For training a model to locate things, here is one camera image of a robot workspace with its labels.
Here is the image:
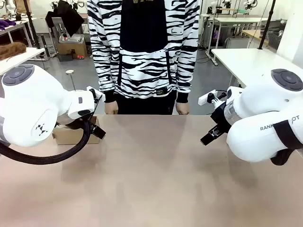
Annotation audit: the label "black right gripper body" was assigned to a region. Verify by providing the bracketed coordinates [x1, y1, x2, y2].
[210, 102, 232, 137]

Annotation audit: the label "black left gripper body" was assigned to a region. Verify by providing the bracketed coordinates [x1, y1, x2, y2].
[57, 115, 98, 130]

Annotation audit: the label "brown cardboard cup carrier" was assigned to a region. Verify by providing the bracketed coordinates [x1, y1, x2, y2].
[52, 115, 101, 145]

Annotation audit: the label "person's left forearm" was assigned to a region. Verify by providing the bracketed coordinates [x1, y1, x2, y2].
[174, 35, 199, 104]

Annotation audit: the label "person's right forearm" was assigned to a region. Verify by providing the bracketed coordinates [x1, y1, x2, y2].
[88, 35, 118, 104]

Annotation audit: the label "person's right hand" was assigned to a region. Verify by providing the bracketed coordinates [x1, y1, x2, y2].
[105, 101, 119, 115]

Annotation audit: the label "person's left hand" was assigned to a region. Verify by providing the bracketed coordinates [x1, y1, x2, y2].
[175, 102, 190, 116]

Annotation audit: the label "thin metal stand with disc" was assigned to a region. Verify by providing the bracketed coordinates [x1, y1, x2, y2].
[65, 70, 77, 92]

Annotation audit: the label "brown cardboard box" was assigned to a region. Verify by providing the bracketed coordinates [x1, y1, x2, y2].
[57, 41, 89, 59]

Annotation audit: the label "person in zebra hoodie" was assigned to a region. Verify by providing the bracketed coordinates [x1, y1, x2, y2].
[87, 0, 201, 116]

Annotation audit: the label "white table with brown fur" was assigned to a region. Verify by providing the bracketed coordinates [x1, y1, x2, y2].
[0, 47, 46, 77]

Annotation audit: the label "brown furry bundle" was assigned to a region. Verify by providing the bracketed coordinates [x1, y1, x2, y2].
[0, 42, 27, 61]

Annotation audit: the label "white background desk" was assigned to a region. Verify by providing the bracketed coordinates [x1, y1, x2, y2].
[205, 16, 269, 60]

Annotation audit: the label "black tripod pole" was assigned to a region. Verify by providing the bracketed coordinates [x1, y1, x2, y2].
[23, 0, 41, 50]
[257, 0, 277, 50]

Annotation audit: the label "black hanging jacket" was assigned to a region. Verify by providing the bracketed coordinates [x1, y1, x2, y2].
[45, 0, 85, 39]

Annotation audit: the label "purple cloth items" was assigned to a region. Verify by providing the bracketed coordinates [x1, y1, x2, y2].
[0, 19, 17, 31]

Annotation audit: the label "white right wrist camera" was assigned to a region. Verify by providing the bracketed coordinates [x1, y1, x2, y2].
[198, 89, 228, 106]

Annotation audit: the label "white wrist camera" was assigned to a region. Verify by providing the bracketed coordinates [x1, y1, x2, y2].
[198, 89, 228, 106]
[86, 86, 106, 103]

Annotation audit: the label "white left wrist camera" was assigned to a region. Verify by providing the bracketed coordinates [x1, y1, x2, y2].
[86, 86, 106, 103]

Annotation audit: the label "black left arm cable sleeve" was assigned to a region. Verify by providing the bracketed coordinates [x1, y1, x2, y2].
[0, 113, 92, 166]

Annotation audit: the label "black arm cable sleeve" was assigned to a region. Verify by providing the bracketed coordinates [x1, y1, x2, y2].
[0, 113, 92, 166]
[269, 119, 303, 166]

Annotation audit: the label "black right arm cable sleeve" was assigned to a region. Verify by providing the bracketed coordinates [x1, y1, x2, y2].
[269, 119, 303, 166]

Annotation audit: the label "wire mesh basket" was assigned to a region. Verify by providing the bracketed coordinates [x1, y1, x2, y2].
[267, 30, 285, 51]

